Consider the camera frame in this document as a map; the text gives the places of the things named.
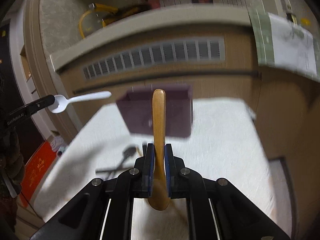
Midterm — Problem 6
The grey ventilation grille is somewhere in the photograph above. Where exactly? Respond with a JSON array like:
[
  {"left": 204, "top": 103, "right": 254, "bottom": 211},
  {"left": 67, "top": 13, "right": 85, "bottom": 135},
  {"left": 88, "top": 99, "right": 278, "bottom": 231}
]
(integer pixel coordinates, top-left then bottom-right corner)
[{"left": 82, "top": 36, "right": 226, "bottom": 80}]

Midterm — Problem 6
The black handled metal utensil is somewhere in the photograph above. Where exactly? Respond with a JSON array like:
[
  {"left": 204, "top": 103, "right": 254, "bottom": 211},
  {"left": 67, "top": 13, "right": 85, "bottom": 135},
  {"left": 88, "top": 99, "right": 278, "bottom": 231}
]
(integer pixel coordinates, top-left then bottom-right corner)
[{"left": 95, "top": 146, "right": 137, "bottom": 175}]

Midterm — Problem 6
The white paper towel mat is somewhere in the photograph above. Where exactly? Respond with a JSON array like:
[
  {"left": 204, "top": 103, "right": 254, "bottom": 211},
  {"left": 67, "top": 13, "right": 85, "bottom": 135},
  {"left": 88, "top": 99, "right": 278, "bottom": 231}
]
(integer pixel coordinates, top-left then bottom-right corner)
[{"left": 33, "top": 100, "right": 278, "bottom": 239}]

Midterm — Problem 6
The purple plastic utensil bin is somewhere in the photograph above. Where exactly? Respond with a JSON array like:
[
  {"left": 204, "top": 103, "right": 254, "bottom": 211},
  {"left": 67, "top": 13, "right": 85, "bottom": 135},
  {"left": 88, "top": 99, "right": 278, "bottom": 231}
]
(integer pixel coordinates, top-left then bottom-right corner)
[{"left": 116, "top": 84, "right": 193, "bottom": 138}]

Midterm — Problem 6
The green white dish towel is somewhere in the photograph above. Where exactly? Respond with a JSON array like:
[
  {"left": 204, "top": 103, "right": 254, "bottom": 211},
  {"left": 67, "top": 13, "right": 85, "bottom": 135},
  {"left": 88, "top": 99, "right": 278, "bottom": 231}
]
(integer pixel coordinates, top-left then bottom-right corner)
[{"left": 248, "top": 10, "right": 319, "bottom": 82}]

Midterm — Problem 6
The wooden spoon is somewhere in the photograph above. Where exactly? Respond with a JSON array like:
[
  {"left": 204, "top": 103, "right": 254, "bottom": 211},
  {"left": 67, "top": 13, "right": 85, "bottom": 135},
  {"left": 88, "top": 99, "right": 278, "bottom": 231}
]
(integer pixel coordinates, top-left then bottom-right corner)
[{"left": 148, "top": 89, "right": 170, "bottom": 211}]

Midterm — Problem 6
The white plastic spoon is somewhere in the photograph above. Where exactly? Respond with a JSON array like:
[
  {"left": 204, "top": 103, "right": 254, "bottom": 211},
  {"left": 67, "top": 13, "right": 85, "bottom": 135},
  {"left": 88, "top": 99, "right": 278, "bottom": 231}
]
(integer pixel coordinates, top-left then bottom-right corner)
[{"left": 48, "top": 91, "right": 112, "bottom": 114}]

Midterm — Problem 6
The red floor mat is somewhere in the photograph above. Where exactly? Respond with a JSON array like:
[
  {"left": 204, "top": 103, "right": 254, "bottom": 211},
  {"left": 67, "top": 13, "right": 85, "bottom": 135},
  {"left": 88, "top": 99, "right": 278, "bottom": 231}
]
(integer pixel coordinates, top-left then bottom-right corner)
[{"left": 20, "top": 141, "right": 56, "bottom": 208}]

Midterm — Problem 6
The yellow hose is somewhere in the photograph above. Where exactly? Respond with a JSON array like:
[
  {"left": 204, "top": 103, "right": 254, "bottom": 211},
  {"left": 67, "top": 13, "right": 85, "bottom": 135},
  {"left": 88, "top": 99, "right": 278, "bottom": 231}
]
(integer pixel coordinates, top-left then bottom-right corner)
[{"left": 78, "top": 3, "right": 119, "bottom": 40}]

